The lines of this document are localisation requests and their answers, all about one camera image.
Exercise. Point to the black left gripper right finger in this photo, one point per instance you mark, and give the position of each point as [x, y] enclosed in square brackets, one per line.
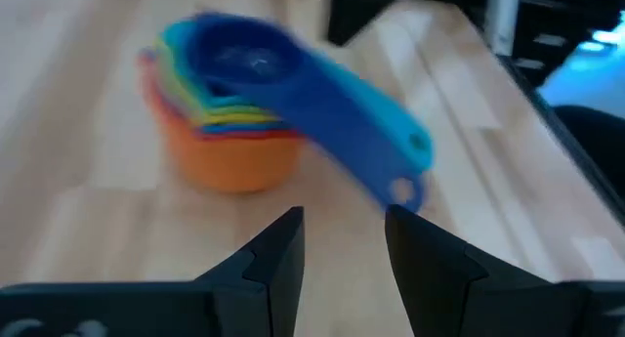
[439, 288]

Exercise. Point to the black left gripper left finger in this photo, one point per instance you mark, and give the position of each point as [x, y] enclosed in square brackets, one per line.
[273, 288]

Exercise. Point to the orange measuring cup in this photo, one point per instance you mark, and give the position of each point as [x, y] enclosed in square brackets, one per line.
[229, 161]

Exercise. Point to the red measuring cup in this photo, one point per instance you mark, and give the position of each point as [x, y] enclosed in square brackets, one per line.
[244, 135]

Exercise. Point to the green measuring cup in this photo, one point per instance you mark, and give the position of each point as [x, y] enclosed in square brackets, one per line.
[229, 111]

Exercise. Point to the small dark blue measuring cup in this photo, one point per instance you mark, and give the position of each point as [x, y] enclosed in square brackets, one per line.
[332, 112]

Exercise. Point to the light blue measuring cup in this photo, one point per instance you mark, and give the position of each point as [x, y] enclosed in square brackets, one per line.
[386, 102]

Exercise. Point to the blue panel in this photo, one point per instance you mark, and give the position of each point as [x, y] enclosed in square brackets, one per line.
[586, 78]

